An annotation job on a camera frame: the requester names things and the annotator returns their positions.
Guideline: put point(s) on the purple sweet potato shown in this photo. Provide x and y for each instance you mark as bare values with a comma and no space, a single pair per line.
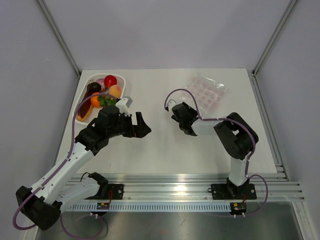
84,111

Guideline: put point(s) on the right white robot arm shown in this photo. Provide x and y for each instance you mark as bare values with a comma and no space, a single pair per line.
237,137

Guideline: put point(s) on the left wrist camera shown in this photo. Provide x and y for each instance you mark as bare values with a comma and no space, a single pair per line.
124,104

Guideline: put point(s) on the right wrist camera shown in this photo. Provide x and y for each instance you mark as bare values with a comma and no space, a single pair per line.
170,104

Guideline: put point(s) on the white slotted cable duct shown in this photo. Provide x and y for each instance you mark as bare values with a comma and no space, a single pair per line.
219,207

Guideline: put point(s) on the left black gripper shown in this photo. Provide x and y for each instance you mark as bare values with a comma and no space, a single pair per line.
140,130

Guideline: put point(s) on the left aluminium frame post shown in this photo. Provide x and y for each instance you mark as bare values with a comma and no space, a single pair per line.
59,37

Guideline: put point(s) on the clear pink-dotted zip bag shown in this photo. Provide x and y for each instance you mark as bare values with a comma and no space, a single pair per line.
207,92

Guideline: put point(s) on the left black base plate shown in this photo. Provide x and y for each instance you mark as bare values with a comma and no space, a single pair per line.
113,191

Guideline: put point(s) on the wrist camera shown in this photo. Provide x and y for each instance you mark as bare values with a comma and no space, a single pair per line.
124,104
170,104

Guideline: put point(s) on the red tomato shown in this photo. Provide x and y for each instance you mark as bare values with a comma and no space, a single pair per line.
110,80

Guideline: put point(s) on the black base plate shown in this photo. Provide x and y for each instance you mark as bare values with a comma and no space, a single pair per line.
223,191
113,191

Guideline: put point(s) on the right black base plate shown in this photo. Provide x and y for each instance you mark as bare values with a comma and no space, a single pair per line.
223,191

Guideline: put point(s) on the right aluminium frame post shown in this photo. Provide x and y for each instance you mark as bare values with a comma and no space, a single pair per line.
275,35

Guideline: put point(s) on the purple onion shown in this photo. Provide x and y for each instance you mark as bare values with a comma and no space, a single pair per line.
101,82

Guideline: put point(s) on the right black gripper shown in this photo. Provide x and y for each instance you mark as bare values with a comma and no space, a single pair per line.
191,110

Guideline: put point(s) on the dark mangosteen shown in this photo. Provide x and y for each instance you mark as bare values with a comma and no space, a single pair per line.
95,87

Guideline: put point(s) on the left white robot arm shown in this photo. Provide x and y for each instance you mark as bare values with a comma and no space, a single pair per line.
45,201

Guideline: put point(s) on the green celery stalk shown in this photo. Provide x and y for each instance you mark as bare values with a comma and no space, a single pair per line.
106,101

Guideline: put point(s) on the aluminium mounting rail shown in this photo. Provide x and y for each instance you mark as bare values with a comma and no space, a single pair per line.
194,187

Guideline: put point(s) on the aluminium frame post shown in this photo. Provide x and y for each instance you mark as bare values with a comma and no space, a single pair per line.
275,35
59,37

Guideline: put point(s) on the orange peach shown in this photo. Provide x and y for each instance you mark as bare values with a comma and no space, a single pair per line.
116,91

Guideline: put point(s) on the white perforated plastic basket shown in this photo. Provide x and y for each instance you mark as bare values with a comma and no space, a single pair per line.
85,93

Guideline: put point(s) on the orange persimmon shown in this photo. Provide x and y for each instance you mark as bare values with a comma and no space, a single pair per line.
95,101

